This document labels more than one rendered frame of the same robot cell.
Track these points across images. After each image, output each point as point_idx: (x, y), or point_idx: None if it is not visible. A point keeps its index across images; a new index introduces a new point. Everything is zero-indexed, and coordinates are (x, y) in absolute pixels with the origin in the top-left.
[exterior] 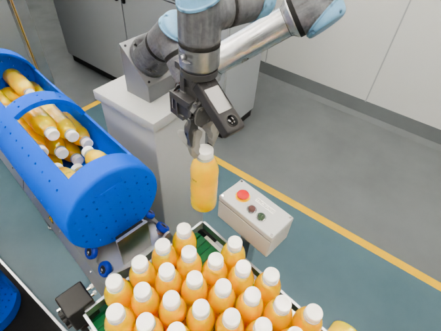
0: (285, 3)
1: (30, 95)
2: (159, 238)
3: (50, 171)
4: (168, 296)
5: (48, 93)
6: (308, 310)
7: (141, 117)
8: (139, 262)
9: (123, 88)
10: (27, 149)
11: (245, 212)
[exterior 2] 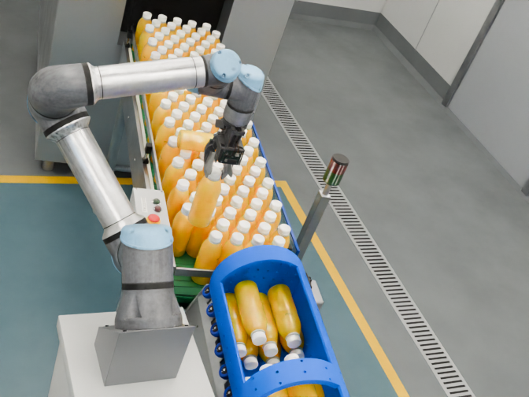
0: (87, 116)
1: (312, 374)
2: (238, 239)
3: (308, 287)
4: (252, 213)
5: (290, 375)
6: (181, 161)
7: (188, 324)
8: (259, 237)
9: (176, 387)
10: (323, 325)
11: (164, 211)
